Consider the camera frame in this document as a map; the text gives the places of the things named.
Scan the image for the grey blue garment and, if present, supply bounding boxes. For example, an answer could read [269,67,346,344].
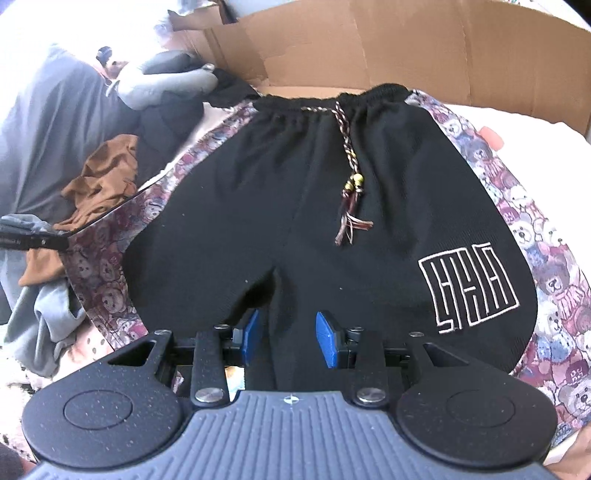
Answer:
[0,215,88,377]

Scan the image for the grey neck pillow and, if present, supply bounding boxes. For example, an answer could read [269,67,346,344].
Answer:
[111,50,219,110]

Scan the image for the folded cardboard sheet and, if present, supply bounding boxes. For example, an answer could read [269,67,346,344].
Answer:
[168,0,591,139]

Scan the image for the cream bear print blanket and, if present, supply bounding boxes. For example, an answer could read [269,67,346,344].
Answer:
[0,99,591,462]

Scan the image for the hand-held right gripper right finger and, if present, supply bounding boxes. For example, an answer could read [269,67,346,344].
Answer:
[315,311,477,408]

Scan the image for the dark grey pillow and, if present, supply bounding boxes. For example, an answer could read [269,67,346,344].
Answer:
[0,44,148,217]

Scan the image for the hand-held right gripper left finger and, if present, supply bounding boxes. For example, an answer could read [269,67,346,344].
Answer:
[106,309,262,408]

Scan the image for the small brown plush toy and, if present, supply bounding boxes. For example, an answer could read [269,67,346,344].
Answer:
[95,46,134,84]

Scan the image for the black shorts bear print panels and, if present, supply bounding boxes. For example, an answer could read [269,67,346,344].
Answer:
[60,83,591,444]

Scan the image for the brown garment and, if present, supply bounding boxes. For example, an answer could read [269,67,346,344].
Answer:
[18,134,139,287]

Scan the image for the black garment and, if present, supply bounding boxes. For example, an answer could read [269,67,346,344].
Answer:
[139,69,262,185]

